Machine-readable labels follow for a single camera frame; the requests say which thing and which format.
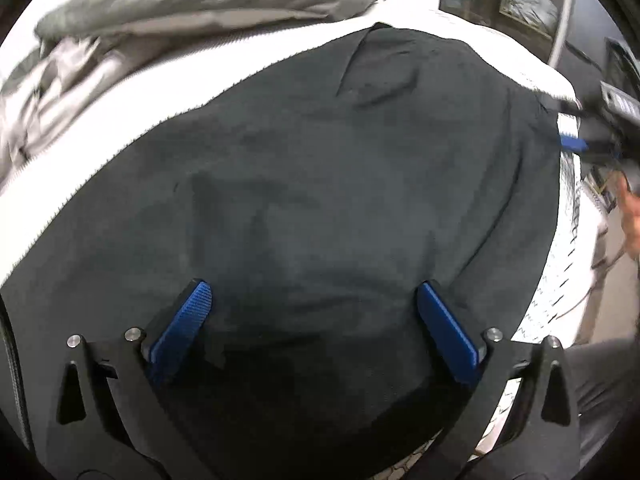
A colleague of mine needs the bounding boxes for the dark glass-door cabinet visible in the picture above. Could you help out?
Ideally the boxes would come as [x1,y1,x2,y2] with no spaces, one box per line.
[437,0,601,68]

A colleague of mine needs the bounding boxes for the white metal pole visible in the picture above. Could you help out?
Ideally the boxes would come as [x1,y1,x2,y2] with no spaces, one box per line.
[546,0,577,67]

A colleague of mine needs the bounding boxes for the person's right hand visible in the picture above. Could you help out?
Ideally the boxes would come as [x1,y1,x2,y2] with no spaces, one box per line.
[617,172,640,256]

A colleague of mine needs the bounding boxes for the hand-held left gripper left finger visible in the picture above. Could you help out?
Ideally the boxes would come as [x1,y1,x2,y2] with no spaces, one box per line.
[46,280,215,480]

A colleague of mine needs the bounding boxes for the bed with honeycomb cover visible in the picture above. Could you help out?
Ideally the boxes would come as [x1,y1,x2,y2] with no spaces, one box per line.
[0,0,611,480]

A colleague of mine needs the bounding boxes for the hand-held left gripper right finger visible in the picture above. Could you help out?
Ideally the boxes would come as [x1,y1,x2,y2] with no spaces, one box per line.
[417,280,583,480]

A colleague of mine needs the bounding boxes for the black pants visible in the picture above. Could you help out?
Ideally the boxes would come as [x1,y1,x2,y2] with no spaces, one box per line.
[0,22,561,476]

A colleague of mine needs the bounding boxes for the grey duvet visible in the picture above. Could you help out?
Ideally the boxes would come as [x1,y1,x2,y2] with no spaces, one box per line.
[0,0,381,186]

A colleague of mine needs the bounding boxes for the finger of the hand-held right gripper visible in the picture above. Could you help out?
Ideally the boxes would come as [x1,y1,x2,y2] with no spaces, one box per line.
[539,91,585,117]
[556,132,621,162]

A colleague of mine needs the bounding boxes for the person's leg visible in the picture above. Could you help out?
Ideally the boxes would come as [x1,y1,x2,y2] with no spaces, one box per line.
[565,337,640,480]

